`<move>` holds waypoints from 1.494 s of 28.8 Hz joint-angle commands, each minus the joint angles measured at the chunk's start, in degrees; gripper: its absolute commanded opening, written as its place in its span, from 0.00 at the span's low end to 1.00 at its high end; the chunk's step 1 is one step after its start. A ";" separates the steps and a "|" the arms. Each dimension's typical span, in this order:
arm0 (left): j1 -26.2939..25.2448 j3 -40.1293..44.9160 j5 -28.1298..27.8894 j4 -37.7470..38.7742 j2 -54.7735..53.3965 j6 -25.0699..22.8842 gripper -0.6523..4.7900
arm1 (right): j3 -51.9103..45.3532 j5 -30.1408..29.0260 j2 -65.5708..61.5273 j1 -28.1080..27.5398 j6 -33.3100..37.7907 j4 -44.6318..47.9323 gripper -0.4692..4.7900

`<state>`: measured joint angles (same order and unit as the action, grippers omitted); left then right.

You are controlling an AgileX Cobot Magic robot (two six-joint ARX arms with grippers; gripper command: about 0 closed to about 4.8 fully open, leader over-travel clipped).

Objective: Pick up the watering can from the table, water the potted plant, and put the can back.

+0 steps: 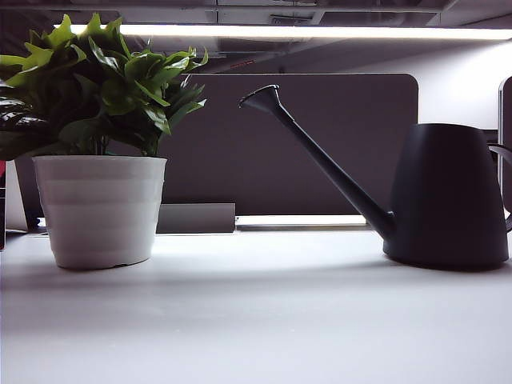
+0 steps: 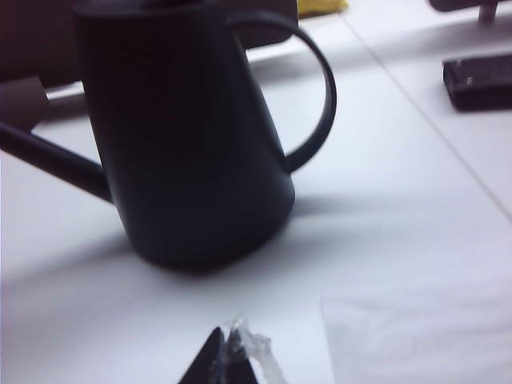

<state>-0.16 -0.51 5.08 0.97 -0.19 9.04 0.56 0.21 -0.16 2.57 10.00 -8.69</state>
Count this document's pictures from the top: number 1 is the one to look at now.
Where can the dark grey watering can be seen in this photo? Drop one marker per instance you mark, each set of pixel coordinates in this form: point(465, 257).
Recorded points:
point(448, 200)

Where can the long ceiling light strip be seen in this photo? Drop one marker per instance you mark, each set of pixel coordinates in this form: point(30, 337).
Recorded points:
point(320, 32)

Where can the grey partition foot bracket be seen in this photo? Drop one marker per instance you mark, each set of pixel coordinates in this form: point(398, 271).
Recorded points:
point(196, 218)

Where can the ceiling air vent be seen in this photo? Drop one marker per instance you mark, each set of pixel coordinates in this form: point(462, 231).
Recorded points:
point(292, 19)

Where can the green leafy plant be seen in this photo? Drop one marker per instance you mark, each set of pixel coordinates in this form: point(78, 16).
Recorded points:
point(112, 92)

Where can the dark grey desk partition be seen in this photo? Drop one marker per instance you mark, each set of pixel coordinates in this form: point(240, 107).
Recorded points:
point(240, 168)

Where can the white board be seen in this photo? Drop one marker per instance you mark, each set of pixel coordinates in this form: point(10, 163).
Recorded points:
point(16, 200)

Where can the white-edged side partition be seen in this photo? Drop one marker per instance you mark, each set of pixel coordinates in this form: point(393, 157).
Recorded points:
point(506, 104)

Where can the white ribbed plant pot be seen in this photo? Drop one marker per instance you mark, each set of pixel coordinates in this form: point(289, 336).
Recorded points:
point(100, 212)

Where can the red and black object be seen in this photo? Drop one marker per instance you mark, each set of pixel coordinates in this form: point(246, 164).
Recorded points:
point(2, 208)

